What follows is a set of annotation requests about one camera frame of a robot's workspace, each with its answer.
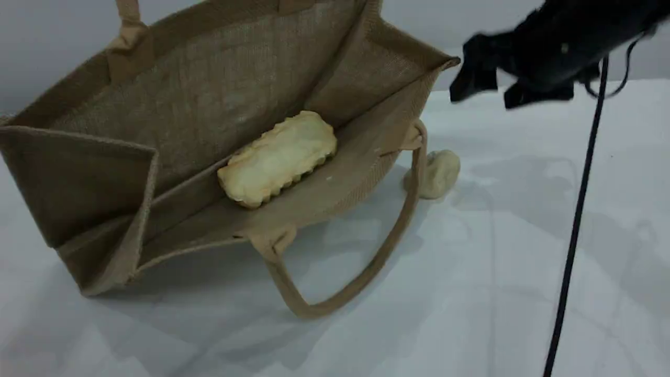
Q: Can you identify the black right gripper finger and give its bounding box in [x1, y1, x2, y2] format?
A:
[449, 32, 516, 104]
[504, 77, 575, 110]

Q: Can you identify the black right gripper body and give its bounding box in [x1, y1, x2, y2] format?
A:
[495, 0, 637, 95]

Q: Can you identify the round pale egg yolk pastry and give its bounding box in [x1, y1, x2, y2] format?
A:
[403, 149, 462, 200]

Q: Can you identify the long ridged bread loaf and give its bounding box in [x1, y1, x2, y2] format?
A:
[217, 110, 339, 209]

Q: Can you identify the brown jute tote bag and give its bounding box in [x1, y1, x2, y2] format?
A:
[0, 0, 462, 320]

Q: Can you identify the thin black cable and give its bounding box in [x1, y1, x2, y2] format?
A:
[583, 26, 657, 100]

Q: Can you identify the thick black cable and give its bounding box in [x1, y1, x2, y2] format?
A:
[542, 55, 611, 377]

